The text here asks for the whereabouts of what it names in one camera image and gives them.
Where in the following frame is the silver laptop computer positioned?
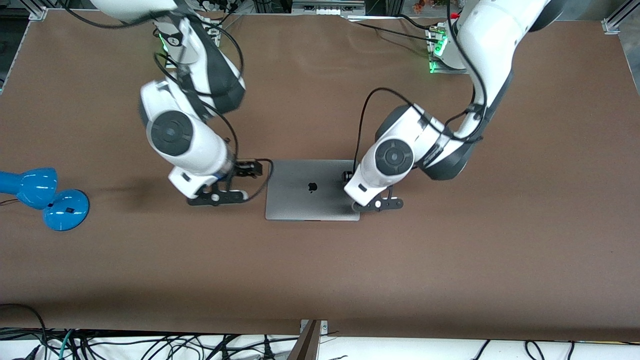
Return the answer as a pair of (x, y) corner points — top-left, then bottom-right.
(265, 159), (361, 222)

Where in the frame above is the brown table cover sheet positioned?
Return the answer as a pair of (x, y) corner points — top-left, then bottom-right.
(0, 10), (640, 343)

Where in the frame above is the blue desk lamp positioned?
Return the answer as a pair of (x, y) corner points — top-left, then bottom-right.
(0, 167), (91, 232)

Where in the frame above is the grey electronics box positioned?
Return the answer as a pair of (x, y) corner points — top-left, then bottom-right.
(291, 0), (367, 16)

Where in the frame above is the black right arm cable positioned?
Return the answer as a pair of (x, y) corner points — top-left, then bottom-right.
(57, 0), (274, 202)

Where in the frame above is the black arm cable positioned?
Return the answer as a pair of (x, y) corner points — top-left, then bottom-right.
(57, 0), (274, 202)
(352, 0), (488, 173)

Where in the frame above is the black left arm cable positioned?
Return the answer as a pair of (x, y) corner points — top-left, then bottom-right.
(352, 0), (488, 173)

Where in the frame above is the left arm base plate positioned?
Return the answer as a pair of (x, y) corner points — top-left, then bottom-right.
(426, 21), (467, 75)

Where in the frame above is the teal cable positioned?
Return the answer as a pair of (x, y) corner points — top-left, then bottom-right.
(57, 329), (76, 360)

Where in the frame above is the black looped cable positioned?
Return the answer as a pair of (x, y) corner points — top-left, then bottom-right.
(0, 303), (49, 360)

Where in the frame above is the aluminium frame profile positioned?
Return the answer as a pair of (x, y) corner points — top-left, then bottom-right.
(27, 0), (68, 21)
(602, 0), (640, 35)

